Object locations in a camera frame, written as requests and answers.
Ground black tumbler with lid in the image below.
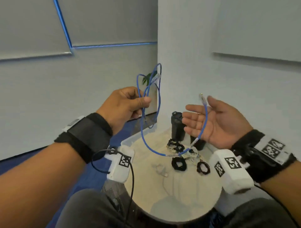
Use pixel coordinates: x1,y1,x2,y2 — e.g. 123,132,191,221
171,111,187,142

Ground clear plastic storage bin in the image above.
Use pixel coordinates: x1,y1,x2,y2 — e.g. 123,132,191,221
120,127,165,150

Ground small potted grass plant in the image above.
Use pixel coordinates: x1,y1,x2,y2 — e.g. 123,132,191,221
190,135,207,151

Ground person's left hand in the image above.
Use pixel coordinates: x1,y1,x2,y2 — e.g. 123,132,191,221
96,86,152,136

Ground long white cable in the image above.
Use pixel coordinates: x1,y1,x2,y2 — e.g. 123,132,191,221
186,147,201,163

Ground long black cable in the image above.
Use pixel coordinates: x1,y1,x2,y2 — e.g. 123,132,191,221
171,157,187,172

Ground person's dark trousers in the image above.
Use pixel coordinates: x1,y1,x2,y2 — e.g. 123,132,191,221
55,188,301,228

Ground person's right forearm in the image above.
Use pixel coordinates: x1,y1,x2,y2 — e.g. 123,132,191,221
260,159,301,220

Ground round white table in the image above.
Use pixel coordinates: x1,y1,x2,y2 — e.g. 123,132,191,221
124,128,223,223

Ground black marker wristband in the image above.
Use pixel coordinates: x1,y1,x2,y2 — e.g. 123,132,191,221
230,129,298,184
54,112,113,164

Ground white wall whiteboard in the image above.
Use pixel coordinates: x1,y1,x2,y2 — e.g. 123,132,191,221
211,0,301,63

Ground blue network cable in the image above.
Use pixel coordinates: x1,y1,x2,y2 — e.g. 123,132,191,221
137,63,209,157

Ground person's left forearm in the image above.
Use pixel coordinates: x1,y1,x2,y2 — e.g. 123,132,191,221
0,142,87,228

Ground person's right hand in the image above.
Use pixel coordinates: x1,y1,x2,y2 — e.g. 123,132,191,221
181,95,254,150

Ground small clear plastic piece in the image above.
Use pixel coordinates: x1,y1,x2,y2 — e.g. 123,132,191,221
152,164,169,178

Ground large leafy green plant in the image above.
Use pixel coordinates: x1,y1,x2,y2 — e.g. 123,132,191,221
142,71,157,87

